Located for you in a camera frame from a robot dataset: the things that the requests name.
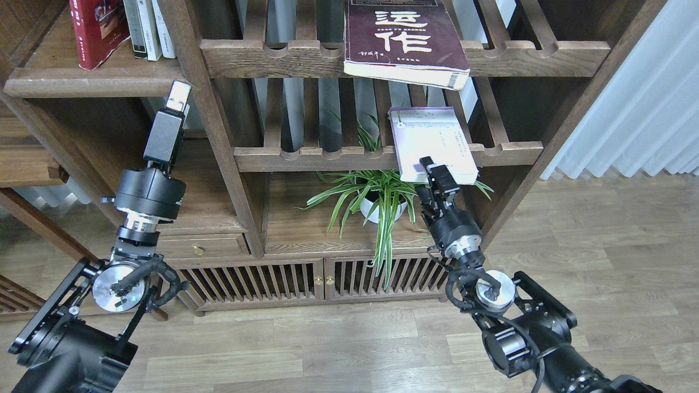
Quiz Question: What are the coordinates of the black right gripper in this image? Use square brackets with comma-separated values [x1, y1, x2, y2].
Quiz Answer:
[418, 157, 482, 257]

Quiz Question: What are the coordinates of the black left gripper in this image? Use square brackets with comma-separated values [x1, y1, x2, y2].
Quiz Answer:
[102, 80, 192, 221]

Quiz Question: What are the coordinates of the white lavender paperback book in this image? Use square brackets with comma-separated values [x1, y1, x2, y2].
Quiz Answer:
[388, 106, 478, 186]

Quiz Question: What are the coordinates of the red paperback book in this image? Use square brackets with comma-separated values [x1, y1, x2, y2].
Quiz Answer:
[68, 1, 130, 70]

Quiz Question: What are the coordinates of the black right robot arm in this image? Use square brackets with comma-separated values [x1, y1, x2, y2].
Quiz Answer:
[416, 157, 656, 392]

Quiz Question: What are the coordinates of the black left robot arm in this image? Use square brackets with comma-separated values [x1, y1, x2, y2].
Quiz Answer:
[8, 80, 191, 392]

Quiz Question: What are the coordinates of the white upright book right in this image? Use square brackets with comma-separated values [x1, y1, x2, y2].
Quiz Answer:
[152, 0, 177, 59]

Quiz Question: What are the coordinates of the white upright book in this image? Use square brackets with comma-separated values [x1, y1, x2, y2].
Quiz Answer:
[152, 0, 177, 59]
[137, 0, 162, 61]

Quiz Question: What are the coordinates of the green spider plant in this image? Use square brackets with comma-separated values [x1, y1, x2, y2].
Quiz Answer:
[298, 112, 494, 290]

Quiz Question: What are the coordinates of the white plant pot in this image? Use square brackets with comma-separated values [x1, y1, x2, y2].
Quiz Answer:
[360, 191, 408, 224]

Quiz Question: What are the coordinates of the white upright book middle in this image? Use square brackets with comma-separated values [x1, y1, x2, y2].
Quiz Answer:
[137, 0, 162, 61]

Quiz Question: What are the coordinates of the grey upright book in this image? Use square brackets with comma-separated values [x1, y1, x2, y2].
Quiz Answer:
[123, 0, 147, 59]

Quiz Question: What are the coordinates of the right slatted cabinet door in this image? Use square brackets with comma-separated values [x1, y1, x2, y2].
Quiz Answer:
[314, 254, 448, 302]

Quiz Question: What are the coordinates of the slatted cabinet door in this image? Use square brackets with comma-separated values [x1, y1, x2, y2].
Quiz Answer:
[170, 259, 325, 312]
[314, 254, 448, 302]

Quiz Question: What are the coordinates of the maroon book with white characters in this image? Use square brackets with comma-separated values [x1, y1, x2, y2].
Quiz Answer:
[343, 1, 470, 91]

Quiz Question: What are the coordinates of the dark wooden bookshelf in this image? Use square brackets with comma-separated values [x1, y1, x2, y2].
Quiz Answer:
[0, 0, 670, 321]

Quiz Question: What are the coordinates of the small wooden drawer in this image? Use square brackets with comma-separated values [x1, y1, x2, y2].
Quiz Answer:
[157, 234, 249, 260]

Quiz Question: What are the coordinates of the left slatted cabinet door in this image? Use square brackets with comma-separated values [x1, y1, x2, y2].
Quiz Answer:
[170, 259, 325, 312]

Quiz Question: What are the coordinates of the white window curtain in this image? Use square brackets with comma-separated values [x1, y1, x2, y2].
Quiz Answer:
[540, 1, 698, 180]

